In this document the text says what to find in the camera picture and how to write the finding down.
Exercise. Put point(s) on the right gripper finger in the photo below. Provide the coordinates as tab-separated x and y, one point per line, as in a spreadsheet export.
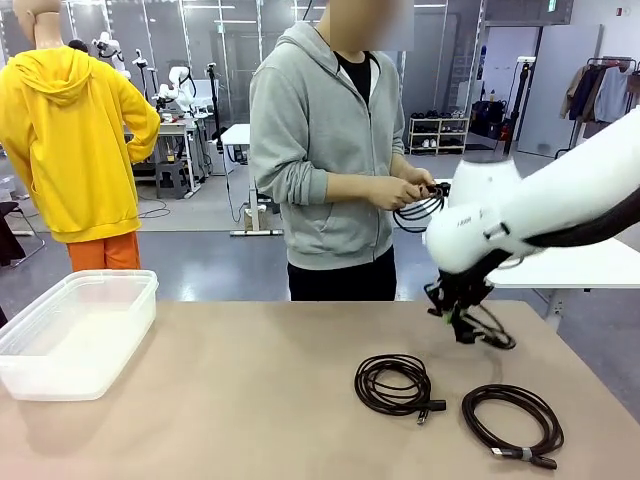
462	330
436	307

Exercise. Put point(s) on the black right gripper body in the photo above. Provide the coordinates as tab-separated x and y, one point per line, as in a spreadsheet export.
460	292

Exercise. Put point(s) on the person's left forearm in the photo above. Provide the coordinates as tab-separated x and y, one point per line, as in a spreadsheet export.
398	155

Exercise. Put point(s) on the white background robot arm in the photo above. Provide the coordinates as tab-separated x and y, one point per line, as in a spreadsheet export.
180	85
111	47

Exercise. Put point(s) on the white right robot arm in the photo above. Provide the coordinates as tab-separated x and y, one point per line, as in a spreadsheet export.
550	200

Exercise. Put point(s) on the person's right forearm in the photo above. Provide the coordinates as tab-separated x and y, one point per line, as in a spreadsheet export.
325	187

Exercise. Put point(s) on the person's right hand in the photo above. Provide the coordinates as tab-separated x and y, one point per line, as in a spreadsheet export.
392	195

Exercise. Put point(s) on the person's left hand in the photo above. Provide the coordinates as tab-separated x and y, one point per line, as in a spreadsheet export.
417	176

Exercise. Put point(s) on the white side table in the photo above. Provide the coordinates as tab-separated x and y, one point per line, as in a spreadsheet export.
575	267

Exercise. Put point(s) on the wooden shoe rack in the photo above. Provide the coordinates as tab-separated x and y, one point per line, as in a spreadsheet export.
439	135

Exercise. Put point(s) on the black bags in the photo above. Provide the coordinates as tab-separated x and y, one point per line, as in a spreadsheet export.
490	117

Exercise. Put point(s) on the black pole with white top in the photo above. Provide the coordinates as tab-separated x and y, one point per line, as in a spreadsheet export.
520	100

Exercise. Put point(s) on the person in grey hoodie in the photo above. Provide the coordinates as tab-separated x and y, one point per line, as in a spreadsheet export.
310	150

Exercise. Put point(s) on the beige hanging coat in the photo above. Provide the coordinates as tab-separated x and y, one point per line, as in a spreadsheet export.
570	95

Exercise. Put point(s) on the navy hanging jacket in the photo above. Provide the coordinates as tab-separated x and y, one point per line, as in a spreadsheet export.
590	95

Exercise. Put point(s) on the light blue hanging shirt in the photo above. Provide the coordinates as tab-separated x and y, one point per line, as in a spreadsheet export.
614	97

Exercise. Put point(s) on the white background desk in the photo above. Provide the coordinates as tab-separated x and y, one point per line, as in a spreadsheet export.
237	134

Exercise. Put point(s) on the black clothes rack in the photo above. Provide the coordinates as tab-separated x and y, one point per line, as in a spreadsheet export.
612	61

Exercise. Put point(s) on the grey step stool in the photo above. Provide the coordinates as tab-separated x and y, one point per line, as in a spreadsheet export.
171	177

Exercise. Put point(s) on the black tripod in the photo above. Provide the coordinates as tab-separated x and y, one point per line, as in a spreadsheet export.
215	100

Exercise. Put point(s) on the background workbench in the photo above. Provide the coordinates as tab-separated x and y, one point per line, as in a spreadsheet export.
175	127

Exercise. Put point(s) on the orange pants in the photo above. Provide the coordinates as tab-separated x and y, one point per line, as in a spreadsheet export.
105	252

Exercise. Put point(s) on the clear plastic storage container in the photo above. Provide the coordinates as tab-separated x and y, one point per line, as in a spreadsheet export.
75	350

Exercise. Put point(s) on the yellow hoodie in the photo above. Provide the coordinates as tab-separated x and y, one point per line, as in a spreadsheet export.
70	150

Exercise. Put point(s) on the beige mannequin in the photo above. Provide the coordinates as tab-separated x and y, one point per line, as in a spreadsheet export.
40	22

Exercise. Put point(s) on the camera on black stand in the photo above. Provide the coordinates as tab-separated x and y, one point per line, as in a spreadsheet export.
140	59

